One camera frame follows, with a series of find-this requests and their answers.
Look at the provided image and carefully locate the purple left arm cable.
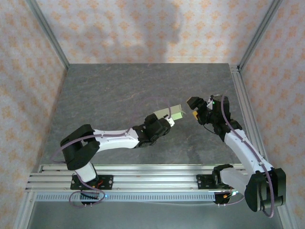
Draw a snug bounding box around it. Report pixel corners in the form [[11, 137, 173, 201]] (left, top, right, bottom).
[[51, 96, 172, 208]]

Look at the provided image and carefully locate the pale green paper box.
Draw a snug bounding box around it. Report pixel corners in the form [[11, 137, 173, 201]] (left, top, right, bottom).
[[153, 104, 185, 121]]

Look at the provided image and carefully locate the grey metal lower panel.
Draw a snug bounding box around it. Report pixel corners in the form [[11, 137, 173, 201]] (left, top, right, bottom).
[[26, 201, 284, 229]]

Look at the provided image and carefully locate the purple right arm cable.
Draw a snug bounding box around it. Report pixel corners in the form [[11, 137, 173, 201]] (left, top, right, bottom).
[[218, 92, 275, 218]]

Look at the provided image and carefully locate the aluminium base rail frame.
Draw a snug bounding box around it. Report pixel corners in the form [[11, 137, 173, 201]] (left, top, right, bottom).
[[25, 164, 286, 193]]

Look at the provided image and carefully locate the aluminium corner post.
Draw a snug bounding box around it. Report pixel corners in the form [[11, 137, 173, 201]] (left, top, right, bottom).
[[25, 0, 70, 70], [237, 0, 284, 72]]

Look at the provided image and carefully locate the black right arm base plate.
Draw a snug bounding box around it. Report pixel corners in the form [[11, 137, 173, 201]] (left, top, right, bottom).
[[196, 174, 229, 191]]

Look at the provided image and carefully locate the grey slotted cable duct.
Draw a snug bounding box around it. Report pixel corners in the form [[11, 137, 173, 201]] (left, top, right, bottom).
[[35, 192, 216, 202]]

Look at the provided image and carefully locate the green controller board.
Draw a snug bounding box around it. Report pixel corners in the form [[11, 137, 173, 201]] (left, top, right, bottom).
[[224, 189, 246, 199]]

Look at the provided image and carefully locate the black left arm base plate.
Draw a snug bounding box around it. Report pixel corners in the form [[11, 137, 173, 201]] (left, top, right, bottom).
[[70, 175, 113, 191]]

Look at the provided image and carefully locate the short aluminium frame leg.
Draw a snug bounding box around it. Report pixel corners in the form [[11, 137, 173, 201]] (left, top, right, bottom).
[[276, 190, 290, 229], [16, 192, 36, 229]]

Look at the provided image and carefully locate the aluminium side rail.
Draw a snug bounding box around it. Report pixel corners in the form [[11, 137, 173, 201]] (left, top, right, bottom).
[[229, 63, 272, 172]]

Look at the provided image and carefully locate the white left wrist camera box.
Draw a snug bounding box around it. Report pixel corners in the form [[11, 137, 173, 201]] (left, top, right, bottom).
[[163, 114, 176, 127]]

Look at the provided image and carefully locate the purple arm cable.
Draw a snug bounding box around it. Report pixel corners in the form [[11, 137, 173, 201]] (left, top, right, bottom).
[[51, 96, 172, 208], [218, 92, 275, 218]]

